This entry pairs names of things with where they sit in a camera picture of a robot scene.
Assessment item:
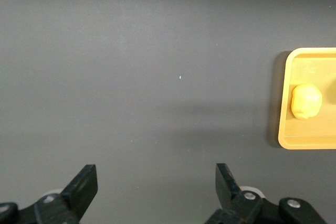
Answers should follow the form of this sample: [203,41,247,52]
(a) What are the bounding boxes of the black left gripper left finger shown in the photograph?
[60,164,99,224]

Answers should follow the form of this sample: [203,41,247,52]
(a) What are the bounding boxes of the yellow potato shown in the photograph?
[291,83,323,121]

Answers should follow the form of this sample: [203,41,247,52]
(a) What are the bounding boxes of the yellow plastic tray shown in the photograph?
[277,47,336,151]

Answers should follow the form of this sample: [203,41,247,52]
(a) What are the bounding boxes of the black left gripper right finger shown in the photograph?
[204,163,264,224]

